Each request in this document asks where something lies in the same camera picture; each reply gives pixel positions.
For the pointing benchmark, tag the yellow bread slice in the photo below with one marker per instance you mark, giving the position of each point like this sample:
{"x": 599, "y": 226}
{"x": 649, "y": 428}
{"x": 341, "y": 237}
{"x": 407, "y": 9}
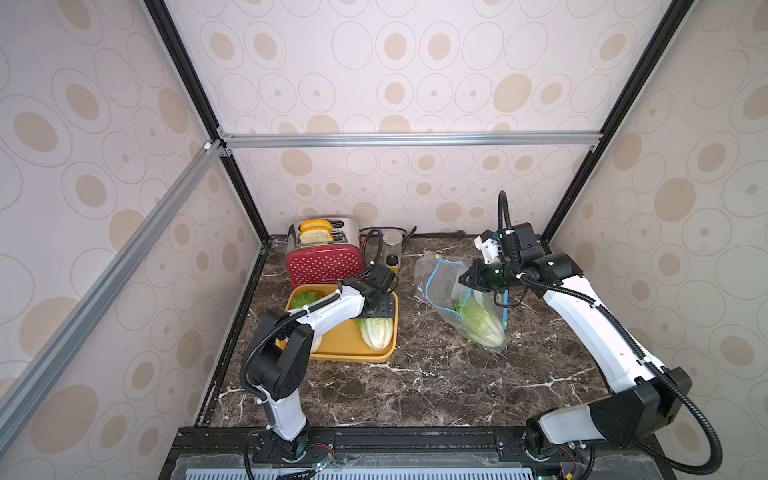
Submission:
{"x": 315, "y": 224}

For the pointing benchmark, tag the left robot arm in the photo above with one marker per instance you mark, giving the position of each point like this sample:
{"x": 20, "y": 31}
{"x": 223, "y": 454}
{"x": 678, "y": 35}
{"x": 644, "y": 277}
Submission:
{"x": 276, "y": 359}

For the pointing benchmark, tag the horizontal aluminium rail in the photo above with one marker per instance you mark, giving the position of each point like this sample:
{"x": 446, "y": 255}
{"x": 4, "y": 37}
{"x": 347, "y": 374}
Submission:
{"x": 430, "y": 139}

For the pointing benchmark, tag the yellow spice bottle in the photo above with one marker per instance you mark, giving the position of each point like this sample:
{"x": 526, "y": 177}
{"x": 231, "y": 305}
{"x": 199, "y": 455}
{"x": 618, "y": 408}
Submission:
{"x": 392, "y": 261}

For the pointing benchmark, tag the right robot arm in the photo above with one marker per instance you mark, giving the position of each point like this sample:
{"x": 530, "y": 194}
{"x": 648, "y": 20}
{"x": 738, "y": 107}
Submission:
{"x": 644, "y": 395}

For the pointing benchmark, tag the chinese cabbage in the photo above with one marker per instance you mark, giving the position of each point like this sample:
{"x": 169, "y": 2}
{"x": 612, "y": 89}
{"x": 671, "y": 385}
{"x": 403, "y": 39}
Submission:
{"x": 377, "y": 333}
{"x": 479, "y": 324}
{"x": 302, "y": 299}

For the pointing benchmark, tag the yellow tray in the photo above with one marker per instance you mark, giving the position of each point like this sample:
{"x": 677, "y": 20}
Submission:
{"x": 344, "y": 342}

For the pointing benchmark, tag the white bread slice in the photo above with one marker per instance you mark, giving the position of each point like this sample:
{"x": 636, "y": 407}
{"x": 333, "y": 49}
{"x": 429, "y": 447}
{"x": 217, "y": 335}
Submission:
{"x": 315, "y": 236}

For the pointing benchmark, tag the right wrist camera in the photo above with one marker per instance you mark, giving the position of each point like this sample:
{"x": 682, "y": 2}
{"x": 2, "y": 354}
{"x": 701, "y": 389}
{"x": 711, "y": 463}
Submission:
{"x": 489, "y": 245}

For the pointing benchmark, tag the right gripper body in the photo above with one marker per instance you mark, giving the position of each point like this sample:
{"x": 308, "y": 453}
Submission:
{"x": 481, "y": 276}

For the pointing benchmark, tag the clear glass jar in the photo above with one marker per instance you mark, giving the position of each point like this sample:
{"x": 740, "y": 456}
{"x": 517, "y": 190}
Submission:
{"x": 392, "y": 243}

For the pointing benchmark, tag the clear zipper bag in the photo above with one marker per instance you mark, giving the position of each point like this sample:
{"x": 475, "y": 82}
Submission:
{"x": 436, "y": 280}

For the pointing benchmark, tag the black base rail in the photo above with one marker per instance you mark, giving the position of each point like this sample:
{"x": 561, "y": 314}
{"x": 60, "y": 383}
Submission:
{"x": 395, "y": 453}

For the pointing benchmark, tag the red silver toaster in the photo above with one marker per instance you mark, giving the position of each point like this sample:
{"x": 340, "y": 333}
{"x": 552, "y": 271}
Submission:
{"x": 328, "y": 262}

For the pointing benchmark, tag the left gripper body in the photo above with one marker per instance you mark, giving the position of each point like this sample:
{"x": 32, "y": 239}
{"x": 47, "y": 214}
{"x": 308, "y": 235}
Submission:
{"x": 383, "y": 306}

